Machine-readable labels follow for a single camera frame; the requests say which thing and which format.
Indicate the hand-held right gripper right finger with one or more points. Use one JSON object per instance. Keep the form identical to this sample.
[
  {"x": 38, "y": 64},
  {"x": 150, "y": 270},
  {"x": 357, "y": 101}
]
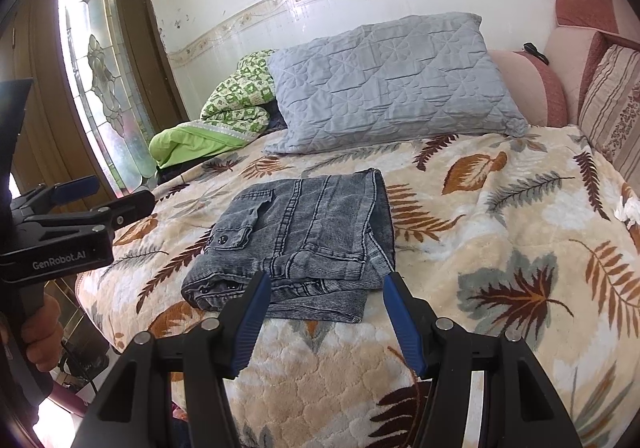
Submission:
[{"x": 407, "y": 333}]

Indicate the pink round bolster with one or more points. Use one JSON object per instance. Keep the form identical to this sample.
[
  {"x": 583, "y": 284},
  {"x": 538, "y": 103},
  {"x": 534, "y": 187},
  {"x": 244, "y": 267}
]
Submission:
[{"x": 535, "y": 88}]

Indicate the grey-blue denim pants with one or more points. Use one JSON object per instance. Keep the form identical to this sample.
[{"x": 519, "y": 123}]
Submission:
[{"x": 310, "y": 238}]

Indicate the small black object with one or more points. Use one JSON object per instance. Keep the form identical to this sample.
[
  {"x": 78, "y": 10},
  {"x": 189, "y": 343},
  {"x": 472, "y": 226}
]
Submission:
[{"x": 534, "y": 52}]

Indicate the person's left hand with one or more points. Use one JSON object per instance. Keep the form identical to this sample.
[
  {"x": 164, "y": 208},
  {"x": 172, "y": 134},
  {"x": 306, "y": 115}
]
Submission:
[{"x": 45, "y": 333}]

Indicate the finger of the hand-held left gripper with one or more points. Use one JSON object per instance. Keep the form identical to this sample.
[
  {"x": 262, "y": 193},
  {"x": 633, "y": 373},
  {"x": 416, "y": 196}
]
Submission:
[
  {"x": 75, "y": 190},
  {"x": 130, "y": 208}
]

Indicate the leaded glass door pane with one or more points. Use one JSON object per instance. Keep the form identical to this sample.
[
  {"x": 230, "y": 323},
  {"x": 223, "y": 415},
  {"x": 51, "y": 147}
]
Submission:
[{"x": 100, "y": 78}]

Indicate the striped floral pillow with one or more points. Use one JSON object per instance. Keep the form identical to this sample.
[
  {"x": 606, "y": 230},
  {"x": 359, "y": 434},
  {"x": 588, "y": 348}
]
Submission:
[{"x": 615, "y": 113}]

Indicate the leaf-print fleece blanket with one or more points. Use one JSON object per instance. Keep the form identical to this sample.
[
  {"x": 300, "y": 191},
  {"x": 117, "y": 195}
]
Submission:
[{"x": 500, "y": 228}]

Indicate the white crumpled tissue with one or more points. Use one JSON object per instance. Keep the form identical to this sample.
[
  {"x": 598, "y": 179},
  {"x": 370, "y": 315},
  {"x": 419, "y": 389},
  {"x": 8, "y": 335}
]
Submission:
[{"x": 627, "y": 209}]

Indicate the grey quilted pillow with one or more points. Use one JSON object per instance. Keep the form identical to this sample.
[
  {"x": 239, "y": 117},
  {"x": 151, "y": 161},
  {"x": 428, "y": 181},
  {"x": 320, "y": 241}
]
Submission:
[{"x": 390, "y": 88}]

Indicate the brown wooden door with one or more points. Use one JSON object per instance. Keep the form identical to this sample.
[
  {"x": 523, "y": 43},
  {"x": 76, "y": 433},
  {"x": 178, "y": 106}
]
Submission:
[{"x": 40, "y": 28}]

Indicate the pink padded headboard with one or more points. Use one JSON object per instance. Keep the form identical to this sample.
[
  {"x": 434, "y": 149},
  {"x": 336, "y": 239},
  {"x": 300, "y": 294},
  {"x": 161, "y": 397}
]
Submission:
[{"x": 580, "y": 23}]

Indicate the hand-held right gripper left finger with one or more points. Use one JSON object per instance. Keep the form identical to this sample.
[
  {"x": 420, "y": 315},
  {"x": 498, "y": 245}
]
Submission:
[{"x": 252, "y": 323}]

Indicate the green patterned quilt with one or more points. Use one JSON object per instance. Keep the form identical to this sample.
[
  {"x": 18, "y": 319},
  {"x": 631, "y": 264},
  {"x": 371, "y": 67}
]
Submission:
[{"x": 230, "y": 103}]

